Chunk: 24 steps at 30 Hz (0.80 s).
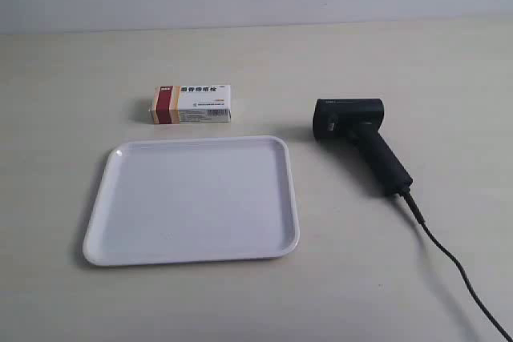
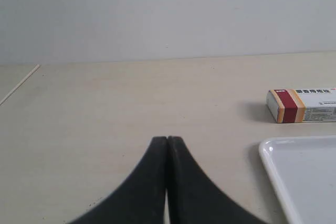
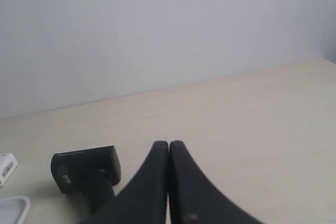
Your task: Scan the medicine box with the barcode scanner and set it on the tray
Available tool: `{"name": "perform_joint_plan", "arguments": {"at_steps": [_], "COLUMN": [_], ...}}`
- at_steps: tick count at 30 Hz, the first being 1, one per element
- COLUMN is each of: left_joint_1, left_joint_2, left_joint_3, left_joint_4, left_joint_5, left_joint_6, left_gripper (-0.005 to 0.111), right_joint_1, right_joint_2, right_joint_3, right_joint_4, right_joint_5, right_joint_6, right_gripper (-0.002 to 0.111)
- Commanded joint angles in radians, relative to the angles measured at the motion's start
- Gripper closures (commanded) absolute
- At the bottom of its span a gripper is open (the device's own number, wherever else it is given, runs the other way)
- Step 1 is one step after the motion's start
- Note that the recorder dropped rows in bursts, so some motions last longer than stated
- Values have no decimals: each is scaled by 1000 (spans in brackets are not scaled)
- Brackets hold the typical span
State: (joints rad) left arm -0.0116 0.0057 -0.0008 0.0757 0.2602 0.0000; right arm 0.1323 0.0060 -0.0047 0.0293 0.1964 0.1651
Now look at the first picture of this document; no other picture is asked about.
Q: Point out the white red medicine box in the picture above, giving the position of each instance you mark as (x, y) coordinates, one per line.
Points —
(191, 104)

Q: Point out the black handheld barcode scanner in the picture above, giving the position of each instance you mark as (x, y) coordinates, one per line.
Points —
(357, 121)

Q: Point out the white plastic tray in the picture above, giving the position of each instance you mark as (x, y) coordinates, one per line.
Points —
(193, 200)

